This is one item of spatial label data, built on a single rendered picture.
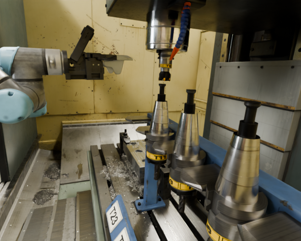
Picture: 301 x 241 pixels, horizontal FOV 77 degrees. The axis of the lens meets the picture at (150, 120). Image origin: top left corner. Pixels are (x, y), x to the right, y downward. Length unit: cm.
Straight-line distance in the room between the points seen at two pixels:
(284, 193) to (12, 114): 49
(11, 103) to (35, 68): 17
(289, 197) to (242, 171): 7
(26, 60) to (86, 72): 15
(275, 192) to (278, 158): 68
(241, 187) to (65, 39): 161
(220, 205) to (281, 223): 6
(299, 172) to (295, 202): 69
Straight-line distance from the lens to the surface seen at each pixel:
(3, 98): 50
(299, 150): 94
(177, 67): 192
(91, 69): 64
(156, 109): 39
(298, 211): 25
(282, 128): 91
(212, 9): 71
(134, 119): 54
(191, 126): 29
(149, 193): 68
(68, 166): 147
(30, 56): 63
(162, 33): 69
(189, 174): 28
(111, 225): 62
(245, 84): 101
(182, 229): 66
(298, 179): 96
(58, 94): 171
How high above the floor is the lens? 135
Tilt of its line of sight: 15 degrees down
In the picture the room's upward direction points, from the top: 3 degrees clockwise
